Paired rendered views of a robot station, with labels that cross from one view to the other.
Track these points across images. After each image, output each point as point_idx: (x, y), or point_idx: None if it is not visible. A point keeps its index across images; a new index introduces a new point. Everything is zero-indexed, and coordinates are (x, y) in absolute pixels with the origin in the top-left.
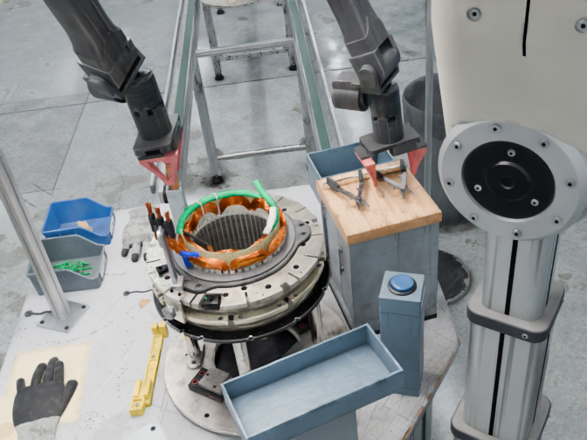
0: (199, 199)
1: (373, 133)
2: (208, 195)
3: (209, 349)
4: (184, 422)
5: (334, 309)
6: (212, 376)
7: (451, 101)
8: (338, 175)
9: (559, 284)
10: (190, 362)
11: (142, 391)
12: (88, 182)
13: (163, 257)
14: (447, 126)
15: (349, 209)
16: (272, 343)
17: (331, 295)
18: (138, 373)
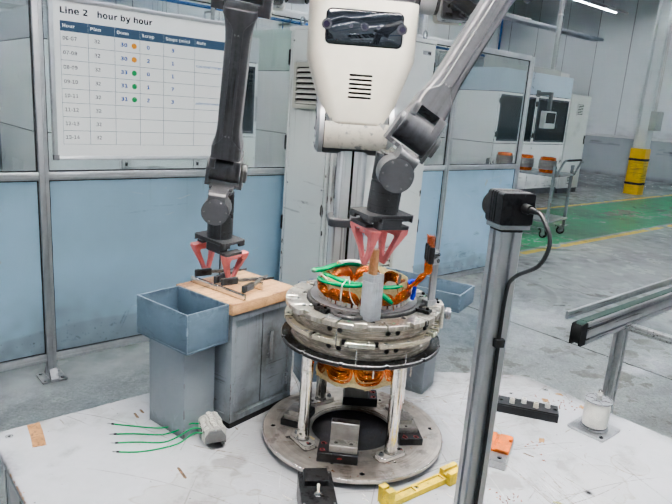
0: (358, 284)
1: (227, 233)
2: (349, 284)
3: (375, 451)
4: (443, 447)
5: (263, 416)
6: (407, 417)
7: (398, 96)
8: (216, 299)
9: (329, 212)
10: (401, 450)
11: (453, 469)
12: None
13: (414, 316)
14: (389, 112)
15: (265, 290)
16: (329, 433)
17: (246, 422)
18: (438, 495)
